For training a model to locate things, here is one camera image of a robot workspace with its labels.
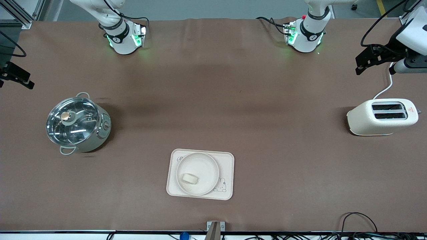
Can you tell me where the round cream plate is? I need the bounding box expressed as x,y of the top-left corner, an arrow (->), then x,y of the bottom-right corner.
176,152 -> 220,196

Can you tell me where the white steamed bun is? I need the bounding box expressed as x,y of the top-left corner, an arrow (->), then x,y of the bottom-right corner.
181,173 -> 199,185

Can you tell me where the cream two-slot toaster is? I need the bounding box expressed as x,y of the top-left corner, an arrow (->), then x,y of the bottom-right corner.
347,98 -> 419,136

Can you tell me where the glass pot lid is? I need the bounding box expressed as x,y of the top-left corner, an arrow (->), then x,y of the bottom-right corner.
46,97 -> 100,146

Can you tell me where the stainless steel electric pot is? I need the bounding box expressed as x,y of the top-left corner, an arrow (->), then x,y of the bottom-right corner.
46,92 -> 112,156

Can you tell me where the brown table cover mat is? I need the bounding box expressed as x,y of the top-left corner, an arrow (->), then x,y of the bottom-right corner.
0,17 -> 427,233

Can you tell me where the cream rabbit print tray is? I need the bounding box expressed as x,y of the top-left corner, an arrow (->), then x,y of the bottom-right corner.
166,149 -> 235,201

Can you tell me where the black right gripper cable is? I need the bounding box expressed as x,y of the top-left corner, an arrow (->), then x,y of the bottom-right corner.
0,31 -> 27,58

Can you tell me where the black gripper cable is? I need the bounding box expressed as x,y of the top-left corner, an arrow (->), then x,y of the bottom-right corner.
0,31 -> 27,58
360,0 -> 414,48

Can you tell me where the white toaster power cable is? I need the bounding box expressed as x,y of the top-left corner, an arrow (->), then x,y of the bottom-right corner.
373,62 -> 395,100

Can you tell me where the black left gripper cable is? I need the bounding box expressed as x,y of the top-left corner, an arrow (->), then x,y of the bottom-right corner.
360,0 -> 414,48

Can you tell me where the aluminium frame profile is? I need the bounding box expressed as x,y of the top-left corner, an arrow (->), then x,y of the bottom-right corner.
0,0 -> 47,30

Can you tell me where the black left arm base cable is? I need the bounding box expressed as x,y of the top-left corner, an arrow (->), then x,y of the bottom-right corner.
256,16 -> 291,35

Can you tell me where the black arm base cable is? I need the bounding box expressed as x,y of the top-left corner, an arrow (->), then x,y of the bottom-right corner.
256,16 -> 291,35
103,0 -> 149,31

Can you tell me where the black right arm base cable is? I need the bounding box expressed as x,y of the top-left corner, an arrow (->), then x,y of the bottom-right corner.
103,0 -> 149,31

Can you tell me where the black cable bundle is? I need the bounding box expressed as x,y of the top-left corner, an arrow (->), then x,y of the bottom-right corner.
234,212 -> 427,240

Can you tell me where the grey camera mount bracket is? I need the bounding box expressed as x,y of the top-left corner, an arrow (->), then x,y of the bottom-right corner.
206,221 -> 225,240

